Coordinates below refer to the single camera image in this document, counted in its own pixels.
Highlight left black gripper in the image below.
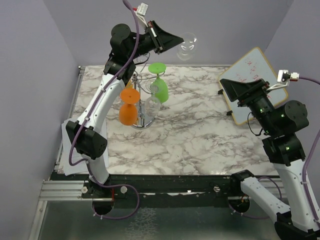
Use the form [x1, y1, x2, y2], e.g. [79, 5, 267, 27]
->
[127, 19, 183, 61]

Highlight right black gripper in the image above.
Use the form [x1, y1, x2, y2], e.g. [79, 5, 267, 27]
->
[220, 76, 278, 133]

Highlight small clear wine glass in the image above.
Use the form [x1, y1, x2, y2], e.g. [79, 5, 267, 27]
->
[177, 32, 198, 61]

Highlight green plastic wine glass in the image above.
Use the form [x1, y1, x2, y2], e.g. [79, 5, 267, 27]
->
[148, 62, 169, 104]

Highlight yellow-orange plastic wine glass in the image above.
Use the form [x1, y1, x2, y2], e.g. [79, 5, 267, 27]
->
[125, 79, 134, 89]

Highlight tall clear wine glass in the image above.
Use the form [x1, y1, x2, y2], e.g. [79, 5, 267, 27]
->
[144, 83, 161, 118]

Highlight orange plastic wine glass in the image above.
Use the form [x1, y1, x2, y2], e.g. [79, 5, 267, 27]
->
[118, 88, 140, 126]

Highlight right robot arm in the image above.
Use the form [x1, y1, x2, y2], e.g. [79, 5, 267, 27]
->
[220, 78, 320, 240]

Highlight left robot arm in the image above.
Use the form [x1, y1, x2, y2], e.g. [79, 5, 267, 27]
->
[65, 20, 184, 198]

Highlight chrome wine glass rack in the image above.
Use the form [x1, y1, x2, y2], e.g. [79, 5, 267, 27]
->
[132, 60, 165, 130]

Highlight printed paper sheets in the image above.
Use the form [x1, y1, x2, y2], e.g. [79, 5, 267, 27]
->
[58, 118, 109, 176]

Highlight whiteboard with yellow frame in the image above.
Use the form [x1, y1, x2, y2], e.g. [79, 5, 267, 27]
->
[218, 47, 278, 126]

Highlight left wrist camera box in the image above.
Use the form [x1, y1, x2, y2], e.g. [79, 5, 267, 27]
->
[133, 2, 149, 27]

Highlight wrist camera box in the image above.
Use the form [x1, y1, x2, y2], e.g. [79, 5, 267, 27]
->
[133, 2, 149, 27]
[267, 69, 300, 92]

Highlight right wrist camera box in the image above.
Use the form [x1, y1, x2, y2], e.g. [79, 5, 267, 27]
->
[267, 69, 300, 92]

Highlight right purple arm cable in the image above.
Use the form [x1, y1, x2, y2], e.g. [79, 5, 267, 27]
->
[297, 76, 320, 223]

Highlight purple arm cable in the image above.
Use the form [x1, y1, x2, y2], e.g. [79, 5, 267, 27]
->
[68, 0, 140, 187]
[297, 76, 320, 223]

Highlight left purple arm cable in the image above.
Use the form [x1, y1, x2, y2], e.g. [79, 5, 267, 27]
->
[68, 0, 140, 187]

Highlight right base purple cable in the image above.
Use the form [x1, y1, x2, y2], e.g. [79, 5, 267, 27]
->
[229, 176, 285, 220]

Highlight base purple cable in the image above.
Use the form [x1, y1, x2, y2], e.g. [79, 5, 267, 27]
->
[229, 176, 285, 220]
[91, 184, 140, 221]

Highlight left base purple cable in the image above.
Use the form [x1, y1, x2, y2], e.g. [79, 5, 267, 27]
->
[91, 184, 140, 221]

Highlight black front mounting rail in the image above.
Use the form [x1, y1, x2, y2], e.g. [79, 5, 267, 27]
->
[51, 173, 250, 209]

